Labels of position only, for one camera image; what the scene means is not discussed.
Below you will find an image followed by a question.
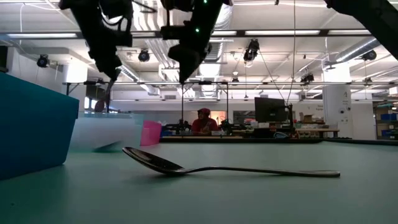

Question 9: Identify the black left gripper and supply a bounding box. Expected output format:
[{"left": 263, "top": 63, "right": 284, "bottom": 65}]
[{"left": 71, "top": 6, "right": 133, "bottom": 81}]

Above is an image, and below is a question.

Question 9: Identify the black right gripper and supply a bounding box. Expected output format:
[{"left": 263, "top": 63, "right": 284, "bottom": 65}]
[{"left": 169, "top": 4, "right": 223, "bottom": 84}]

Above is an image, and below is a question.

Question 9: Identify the black metal spoon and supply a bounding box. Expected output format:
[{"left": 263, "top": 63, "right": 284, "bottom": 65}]
[
  {"left": 94, "top": 70, "right": 115, "bottom": 113},
  {"left": 121, "top": 146, "right": 341, "bottom": 179}
]

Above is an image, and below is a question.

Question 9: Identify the translucent green plastic bin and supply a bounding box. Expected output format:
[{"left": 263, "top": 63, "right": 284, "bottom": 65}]
[{"left": 68, "top": 111, "right": 146, "bottom": 154}]

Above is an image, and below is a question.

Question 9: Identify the pink plastic bin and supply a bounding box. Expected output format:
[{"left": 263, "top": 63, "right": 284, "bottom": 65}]
[{"left": 139, "top": 120, "right": 162, "bottom": 147}]

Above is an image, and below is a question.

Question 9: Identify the black ceiling speaker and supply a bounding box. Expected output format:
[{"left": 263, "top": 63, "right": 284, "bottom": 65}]
[
  {"left": 36, "top": 54, "right": 51, "bottom": 68},
  {"left": 137, "top": 49, "right": 151, "bottom": 63},
  {"left": 361, "top": 49, "right": 378, "bottom": 62}
]

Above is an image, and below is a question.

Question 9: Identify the black hanging ceiling device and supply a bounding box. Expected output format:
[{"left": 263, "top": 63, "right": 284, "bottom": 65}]
[{"left": 243, "top": 38, "right": 261, "bottom": 62}]

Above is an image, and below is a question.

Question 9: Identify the person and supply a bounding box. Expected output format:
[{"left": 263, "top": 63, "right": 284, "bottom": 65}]
[{"left": 190, "top": 107, "right": 220, "bottom": 136}]

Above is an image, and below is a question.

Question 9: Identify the black background robot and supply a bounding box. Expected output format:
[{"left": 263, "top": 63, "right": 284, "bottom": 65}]
[
  {"left": 219, "top": 117, "right": 246, "bottom": 135},
  {"left": 164, "top": 119, "right": 194, "bottom": 137}
]

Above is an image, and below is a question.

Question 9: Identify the overhead beam with light strips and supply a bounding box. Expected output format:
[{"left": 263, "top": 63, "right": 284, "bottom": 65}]
[{"left": 0, "top": 29, "right": 398, "bottom": 39}]

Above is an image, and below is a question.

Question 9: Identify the black computer monitor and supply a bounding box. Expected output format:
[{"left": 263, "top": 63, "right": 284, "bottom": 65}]
[{"left": 254, "top": 96, "right": 289, "bottom": 124}]

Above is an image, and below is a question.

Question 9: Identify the dark teal plastic bin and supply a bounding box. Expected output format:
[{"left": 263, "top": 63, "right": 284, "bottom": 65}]
[{"left": 0, "top": 73, "right": 80, "bottom": 181}]

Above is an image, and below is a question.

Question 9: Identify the cardboard box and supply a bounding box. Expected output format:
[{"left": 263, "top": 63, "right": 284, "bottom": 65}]
[{"left": 298, "top": 111, "right": 315, "bottom": 124}]

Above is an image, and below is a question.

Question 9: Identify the wooden desk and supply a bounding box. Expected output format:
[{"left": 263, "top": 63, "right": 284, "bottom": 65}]
[{"left": 294, "top": 128, "right": 341, "bottom": 139}]

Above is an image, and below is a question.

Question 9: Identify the shelf with blue bins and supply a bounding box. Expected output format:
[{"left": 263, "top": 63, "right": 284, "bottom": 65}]
[{"left": 372, "top": 101, "right": 398, "bottom": 141}]

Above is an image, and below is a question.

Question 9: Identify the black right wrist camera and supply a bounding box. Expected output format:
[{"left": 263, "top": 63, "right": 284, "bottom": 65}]
[{"left": 159, "top": 24, "right": 187, "bottom": 41}]

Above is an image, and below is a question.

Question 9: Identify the black frame workstation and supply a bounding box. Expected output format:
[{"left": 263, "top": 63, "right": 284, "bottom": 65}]
[{"left": 63, "top": 80, "right": 231, "bottom": 138}]

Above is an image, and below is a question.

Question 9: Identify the black table frame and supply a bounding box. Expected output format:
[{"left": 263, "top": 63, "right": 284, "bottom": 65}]
[{"left": 159, "top": 137, "right": 398, "bottom": 146}]

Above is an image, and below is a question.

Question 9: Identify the silver slanted ceiling duct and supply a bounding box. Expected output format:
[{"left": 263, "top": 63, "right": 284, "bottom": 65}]
[{"left": 334, "top": 35, "right": 398, "bottom": 63}]

